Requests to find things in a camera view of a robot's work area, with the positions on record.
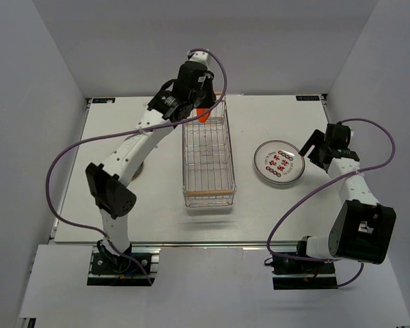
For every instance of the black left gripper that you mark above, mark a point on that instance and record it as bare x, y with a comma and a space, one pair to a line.
210, 102

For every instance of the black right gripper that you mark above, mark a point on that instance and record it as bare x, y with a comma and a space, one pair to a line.
317, 139

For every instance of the orange plate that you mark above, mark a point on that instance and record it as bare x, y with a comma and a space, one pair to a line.
202, 115

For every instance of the white plate red green dots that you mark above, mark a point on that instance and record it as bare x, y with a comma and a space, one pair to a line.
278, 162

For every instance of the dark teal patterned plate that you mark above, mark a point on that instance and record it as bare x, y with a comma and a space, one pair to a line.
138, 171

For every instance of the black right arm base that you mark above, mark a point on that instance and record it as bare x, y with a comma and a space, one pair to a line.
296, 274

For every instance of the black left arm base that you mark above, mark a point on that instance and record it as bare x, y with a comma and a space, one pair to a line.
108, 269

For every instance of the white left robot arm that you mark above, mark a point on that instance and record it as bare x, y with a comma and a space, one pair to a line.
109, 180

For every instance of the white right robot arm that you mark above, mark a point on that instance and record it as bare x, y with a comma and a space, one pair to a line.
363, 227

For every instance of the wire dish rack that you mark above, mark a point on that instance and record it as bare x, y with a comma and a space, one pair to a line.
207, 162

